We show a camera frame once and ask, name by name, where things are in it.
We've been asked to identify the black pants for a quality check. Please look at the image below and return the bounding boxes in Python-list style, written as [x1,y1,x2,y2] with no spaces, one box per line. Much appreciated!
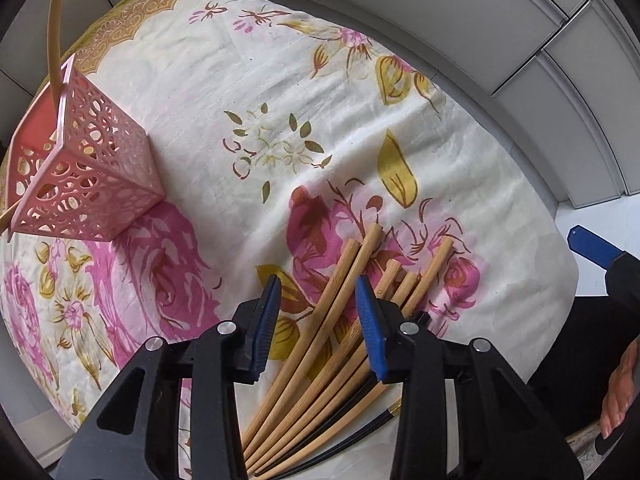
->
[525,295,640,461]

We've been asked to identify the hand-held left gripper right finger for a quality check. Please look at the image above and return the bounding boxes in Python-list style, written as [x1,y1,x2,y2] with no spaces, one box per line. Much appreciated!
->
[354,275,583,480]

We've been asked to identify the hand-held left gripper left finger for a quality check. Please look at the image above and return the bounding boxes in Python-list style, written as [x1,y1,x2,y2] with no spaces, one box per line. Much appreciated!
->
[52,274,283,480]

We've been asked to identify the floral tablecloth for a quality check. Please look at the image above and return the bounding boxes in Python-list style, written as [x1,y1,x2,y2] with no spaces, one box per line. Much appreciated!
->
[0,0,581,480]

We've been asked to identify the person's right hand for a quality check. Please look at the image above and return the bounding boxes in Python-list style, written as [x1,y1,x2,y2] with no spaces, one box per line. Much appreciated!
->
[600,335,640,441]

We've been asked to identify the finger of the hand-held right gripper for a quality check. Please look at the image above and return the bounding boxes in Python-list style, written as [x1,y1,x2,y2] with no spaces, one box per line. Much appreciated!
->
[568,225,640,311]

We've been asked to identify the pile of bamboo chopsticks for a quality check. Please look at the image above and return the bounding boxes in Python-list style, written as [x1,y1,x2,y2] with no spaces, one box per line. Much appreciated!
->
[240,224,456,480]

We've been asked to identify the pink perforated plastic holder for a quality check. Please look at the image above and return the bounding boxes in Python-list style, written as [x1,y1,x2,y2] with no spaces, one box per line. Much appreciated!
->
[5,54,166,241]

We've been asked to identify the black chopstick with gold band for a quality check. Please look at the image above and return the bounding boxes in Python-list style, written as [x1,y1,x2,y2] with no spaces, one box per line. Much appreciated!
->
[285,400,404,476]
[254,375,381,479]

